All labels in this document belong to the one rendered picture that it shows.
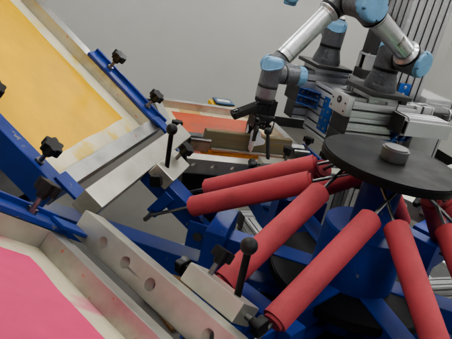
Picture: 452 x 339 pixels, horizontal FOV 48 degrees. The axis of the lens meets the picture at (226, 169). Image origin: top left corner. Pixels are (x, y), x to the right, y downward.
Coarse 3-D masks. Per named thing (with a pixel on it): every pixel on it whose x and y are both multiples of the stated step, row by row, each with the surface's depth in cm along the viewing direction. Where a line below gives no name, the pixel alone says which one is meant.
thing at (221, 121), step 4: (216, 120) 239; (220, 120) 240; (224, 120) 242; (228, 120) 243; (232, 120) 245; (236, 120) 246; (240, 120) 248; (244, 120) 249; (220, 124) 234; (224, 124) 236; (228, 124) 237; (232, 124) 239; (236, 124) 240; (240, 124) 242; (244, 124) 243
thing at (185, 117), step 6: (174, 114) 233; (180, 114) 235; (186, 114) 238; (192, 114) 240; (198, 114) 242; (186, 120) 229; (192, 120) 231; (198, 120) 233; (204, 120) 235; (210, 120) 237; (186, 126) 221; (228, 156) 198
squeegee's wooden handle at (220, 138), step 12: (204, 132) 191; (216, 132) 190; (228, 132) 192; (240, 132) 195; (216, 144) 192; (228, 144) 193; (240, 144) 195; (264, 144) 197; (276, 144) 199; (288, 144) 200
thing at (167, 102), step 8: (152, 104) 238; (160, 104) 231; (168, 104) 241; (176, 104) 242; (184, 104) 243; (192, 104) 244; (200, 104) 246; (208, 104) 249; (160, 112) 220; (208, 112) 248; (216, 112) 249; (224, 112) 250; (168, 120) 212; (280, 128) 237; (280, 136) 230; (288, 136) 229
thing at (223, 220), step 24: (216, 216) 128; (312, 216) 148; (192, 240) 126; (216, 240) 120; (240, 240) 126; (264, 264) 125; (432, 264) 144; (312, 312) 108; (384, 312) 110; (264, 336) 91; (288, 336) 92; (384, 336) 105; (408, 336) 104
